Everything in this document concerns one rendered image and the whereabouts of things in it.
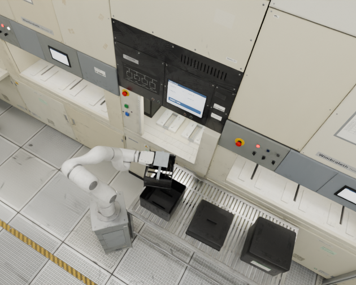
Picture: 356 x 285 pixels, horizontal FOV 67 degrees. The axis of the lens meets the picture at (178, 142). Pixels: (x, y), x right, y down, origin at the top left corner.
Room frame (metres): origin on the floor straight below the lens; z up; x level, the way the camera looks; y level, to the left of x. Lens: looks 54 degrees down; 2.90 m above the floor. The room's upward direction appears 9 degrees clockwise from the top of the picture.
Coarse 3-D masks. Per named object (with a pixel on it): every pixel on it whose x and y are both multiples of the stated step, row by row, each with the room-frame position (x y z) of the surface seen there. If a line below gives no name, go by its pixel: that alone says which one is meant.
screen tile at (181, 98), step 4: (172, 88) 1.36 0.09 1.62; (176, 88) 1.34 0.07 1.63; (180, 88) 1.33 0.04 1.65; (172, 92) 1.35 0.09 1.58; (180, 92) 1.33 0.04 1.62; (172, 96) 1.35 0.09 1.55; (176, 96) 1.34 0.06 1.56; (180, 96) 1.33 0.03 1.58; (184, 96) 1.32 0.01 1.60; (180, 100) 1.33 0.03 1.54
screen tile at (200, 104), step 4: (188, 92) 1.31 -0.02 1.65; (188, 96) 1.31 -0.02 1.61; (192, 96) 1.30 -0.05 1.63; (196, 96) 1.29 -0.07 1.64; (188, 100) 1.31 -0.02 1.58; (196, 100) 1.29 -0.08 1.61; (200, 100) 1.28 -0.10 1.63; (192, 104) 1.30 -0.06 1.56; (196, 104) 1.29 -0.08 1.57; (200, 104) 1.28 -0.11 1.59; (200, 108) 1.27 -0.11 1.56
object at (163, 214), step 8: (160, 176) 1.08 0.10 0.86; (168, 176) 1.06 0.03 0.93; (176, 184) 1.03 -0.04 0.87; (144, 192) 0.91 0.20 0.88; (152, 192) 0.96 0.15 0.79; (160, 192) 0.98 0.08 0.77; (168, 192) 0.99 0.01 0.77; (176, 192) 1.01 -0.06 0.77; (184, 192) 0.98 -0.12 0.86; (144, 200) 0.83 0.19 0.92; (152, 200) 0.90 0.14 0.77; (160, 200) 0.91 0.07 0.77; (168, 200) 0.92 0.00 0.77; (176, 200) 0.92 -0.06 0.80; (152, 208) 0.80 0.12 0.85; (160, 208) 0.84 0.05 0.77; (168, 208) 0.85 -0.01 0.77; (160, 216) 0.77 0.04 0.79; (168, 216) 0.75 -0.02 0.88
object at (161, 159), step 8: (160, 152) 1.06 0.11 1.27; (160, 160) 0.99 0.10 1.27; (168, 160) 1.10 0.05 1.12; (152, 168) 1.07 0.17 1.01; (160, 168) 0.97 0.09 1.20; (168, 168) 1.09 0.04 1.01; (144, 176) 0.89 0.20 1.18; (144, 184) 0.90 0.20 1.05; (152, 184) 0.90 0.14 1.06; (160, 184) 0.90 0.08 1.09; (168, 184) 0.90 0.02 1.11
